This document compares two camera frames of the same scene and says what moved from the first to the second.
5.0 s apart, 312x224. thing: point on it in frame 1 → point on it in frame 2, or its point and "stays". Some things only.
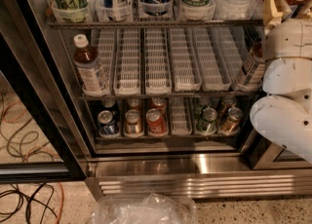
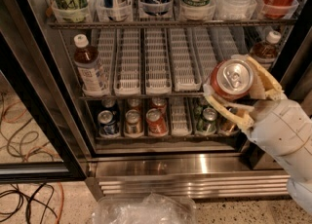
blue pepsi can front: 107,126 stays
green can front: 208,124 stays
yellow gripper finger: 308,15 → 265,87
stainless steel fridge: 140,86 stays
